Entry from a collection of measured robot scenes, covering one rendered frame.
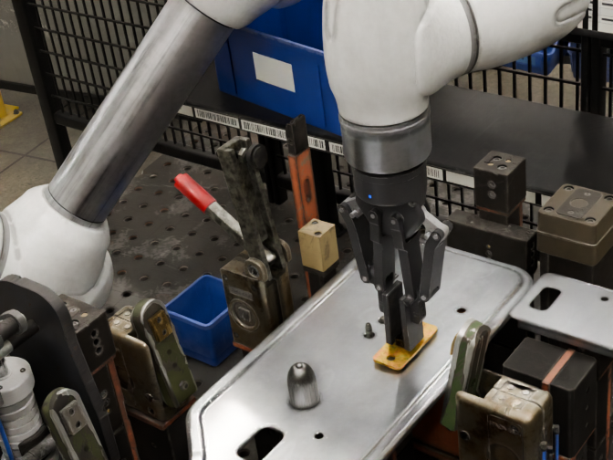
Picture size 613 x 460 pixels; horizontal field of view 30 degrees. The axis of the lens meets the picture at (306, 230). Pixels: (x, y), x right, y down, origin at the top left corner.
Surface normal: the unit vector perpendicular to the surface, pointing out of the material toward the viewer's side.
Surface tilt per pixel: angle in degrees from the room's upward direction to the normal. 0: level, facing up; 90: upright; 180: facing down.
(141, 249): 0
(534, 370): 0
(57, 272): 94
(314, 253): 90
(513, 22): 83
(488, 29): 80
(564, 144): 0
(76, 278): 100
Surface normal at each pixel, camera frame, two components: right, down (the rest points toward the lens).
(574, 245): -0.59, 0.48
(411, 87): 0.54, 0.47
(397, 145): 0.18, 0.52
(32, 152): -0.12, -0.83
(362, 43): -0.34, 0.47
